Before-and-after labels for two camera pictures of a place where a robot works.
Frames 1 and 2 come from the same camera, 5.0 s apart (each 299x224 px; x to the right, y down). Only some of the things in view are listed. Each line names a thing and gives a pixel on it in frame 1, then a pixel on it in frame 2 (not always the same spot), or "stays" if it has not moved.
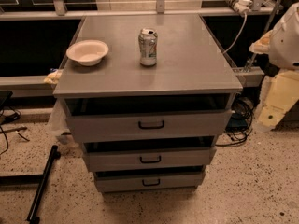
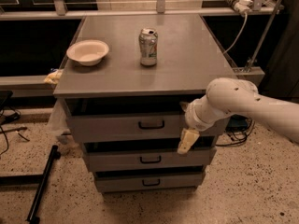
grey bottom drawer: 111,182 stays
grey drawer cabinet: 147,96 stays
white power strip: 240,5 stays
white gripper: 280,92 to 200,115
